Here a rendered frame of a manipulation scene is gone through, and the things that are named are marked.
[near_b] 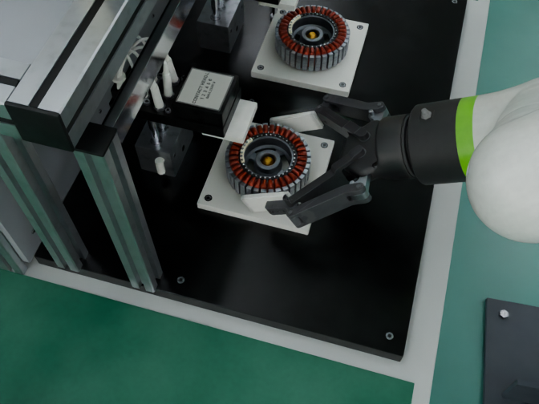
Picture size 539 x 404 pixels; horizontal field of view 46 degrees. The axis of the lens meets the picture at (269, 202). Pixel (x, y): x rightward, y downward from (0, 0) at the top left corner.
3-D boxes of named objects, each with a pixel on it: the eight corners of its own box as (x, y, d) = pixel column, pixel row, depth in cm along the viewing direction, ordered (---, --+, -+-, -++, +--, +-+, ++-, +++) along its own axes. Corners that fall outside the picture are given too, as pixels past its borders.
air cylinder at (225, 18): (245, 22, 102) (243, -7, 98) (230, 54, 99) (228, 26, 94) (215, 15, 103) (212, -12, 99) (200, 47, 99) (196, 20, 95)
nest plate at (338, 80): (367, 29, 102) (368, 23, 100) (347, 98, 94) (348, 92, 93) (277, 11, 104) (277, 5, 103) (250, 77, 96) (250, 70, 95)
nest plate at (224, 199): (334, 145, 89) (334, 140, 88) (307, 235, 82) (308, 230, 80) (232, 123, 91) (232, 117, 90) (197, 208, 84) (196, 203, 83)
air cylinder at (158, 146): (194, 135, 90) (190, 110, 85) (176, 177, 86) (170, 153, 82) (160, 127, 91) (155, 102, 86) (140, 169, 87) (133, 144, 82)
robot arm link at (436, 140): (459, 74, 68) (448, 139, 63) (487, 143, 76) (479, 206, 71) (406, 83, 71) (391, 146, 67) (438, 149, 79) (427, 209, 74)
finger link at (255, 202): (299, 204, 78) (297, 209, 78) (253, 208, 82) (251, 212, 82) (288, 190, 76) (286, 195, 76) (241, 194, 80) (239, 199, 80)
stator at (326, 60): (358, 33, 99) (360, 14, 96) (333, 82, 94) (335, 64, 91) (291, 14, 102) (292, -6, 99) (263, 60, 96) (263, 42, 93)
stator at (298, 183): (318, 147, 87) (320, 131, 84) (297, 215, 82) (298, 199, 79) (241, 130, 89) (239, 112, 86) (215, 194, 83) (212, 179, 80)
